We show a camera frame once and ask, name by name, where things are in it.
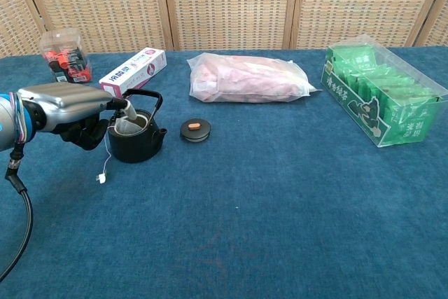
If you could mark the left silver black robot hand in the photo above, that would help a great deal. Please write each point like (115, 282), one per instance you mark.
(66, 101)

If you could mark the blue table cloth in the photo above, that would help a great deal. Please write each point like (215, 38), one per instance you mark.
(245, 208)

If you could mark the black teapot lid orange knob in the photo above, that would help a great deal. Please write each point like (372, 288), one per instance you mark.
(196, 132)

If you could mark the frosted bag of pink items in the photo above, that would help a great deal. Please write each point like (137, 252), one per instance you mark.
(245, 78)

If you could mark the black cast iron teapot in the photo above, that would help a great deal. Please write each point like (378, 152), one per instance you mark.
(136, 148)

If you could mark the clear box green tea packets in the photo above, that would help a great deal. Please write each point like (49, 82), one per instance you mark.
(378, 99)

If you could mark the woven wicker folding screen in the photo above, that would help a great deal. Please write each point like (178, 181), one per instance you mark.
(227, 5)

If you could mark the white pink toothpaste box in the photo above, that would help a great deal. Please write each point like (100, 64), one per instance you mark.
(140, 68)

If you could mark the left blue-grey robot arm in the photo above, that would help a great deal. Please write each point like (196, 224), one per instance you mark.
(8, 124)

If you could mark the clear box red black items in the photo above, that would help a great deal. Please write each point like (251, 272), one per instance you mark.
(66, 59)

